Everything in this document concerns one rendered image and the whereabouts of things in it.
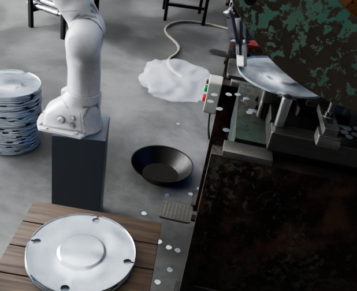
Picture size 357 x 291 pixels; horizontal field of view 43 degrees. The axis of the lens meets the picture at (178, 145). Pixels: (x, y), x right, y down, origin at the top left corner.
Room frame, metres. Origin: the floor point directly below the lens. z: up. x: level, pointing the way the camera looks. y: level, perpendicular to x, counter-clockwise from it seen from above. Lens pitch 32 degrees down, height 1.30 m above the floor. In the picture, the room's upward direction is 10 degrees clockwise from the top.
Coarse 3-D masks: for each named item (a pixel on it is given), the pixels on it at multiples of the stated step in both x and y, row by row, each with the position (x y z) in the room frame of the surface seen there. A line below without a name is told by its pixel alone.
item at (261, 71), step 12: (252, 60) 1.40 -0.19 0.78; (264, 60) 1.42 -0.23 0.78; (240, 72) 1.27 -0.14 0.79; (252, 72) 1.30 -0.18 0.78; (264, 72) 1.31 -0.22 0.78; (276, 72) 1.32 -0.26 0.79; (264, 84) 1.23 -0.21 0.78; (276, 84) 1.24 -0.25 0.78; (288, 84) 1.25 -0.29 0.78; (300, 96) 1.17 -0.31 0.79; (312, 96) 1.19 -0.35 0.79
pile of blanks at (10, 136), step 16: (32, 96) 1.80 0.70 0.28; (0, 112) 1.69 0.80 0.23; (16, 112) 1.71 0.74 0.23; (32, 112) 1.79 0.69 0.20; (0, 128) 1.70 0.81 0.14; (16, 128) 1.72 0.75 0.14; (32, 128) 1.77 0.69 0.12; (0, 144) 1.70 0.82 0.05; (16, 144) 1.72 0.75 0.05; (32, 144) 1.77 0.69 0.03
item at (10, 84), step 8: (0, 72) 1.93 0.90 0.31; (8, 72) 1.94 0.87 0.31; (16, 72) 1.96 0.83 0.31; (24, 72) 1.97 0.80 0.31; (0, 80) 1.83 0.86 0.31; (8, 80) 1.85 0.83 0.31; (16, 80) 1.86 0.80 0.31; (24, 80) 1.89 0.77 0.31; (32, 80) 1.90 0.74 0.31; (0, 88) 1.77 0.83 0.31; (8, 88) 1.78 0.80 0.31; (16, 88) 1.79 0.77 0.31; (24, 88) 1.81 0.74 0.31; (32, 88) 1.82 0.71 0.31; (0, 96) 1.70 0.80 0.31; (8, 96) 1.71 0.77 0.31; (16, 96) 1.71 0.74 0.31
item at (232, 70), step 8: (232, 64) 1.34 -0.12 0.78; (232, 72) 1.28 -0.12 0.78; (240, 80) 1.25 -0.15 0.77; (256, 96) 1.35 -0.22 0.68; (264, 96) 1.27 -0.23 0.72; (272, 96) 1.27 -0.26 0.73; (256, 104) 1.35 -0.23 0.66; (264, 104) 1.27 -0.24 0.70; (256, 112) 1.29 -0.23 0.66; (264, 112) 1.27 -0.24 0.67
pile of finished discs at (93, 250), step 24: (72, 216) 0.98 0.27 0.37; (48, 240) 0.87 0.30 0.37; (72, 240) 0.88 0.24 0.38; (96, 240) 0.90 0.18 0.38; (120, 240) 0.92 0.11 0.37; (48, 264) 0.79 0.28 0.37; (72, 264) 0.80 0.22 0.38; (96, 264) 0.82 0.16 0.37; (120, 264) 0.83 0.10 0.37; (48, 288) 0.72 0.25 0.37; (72, 288) 0.73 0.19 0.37; (96, 288) 0.74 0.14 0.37
